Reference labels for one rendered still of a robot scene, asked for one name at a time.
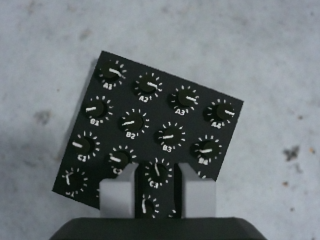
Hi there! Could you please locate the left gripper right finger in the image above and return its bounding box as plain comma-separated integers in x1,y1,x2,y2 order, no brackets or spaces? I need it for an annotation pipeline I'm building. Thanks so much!
174,163,216,218

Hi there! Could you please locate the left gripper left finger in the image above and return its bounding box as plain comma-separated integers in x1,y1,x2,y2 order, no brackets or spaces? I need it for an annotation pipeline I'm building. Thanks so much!
100,163,143,218

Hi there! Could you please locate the black knob panel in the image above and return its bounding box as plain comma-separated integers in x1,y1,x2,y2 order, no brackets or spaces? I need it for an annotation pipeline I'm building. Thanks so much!
52,50,244,218

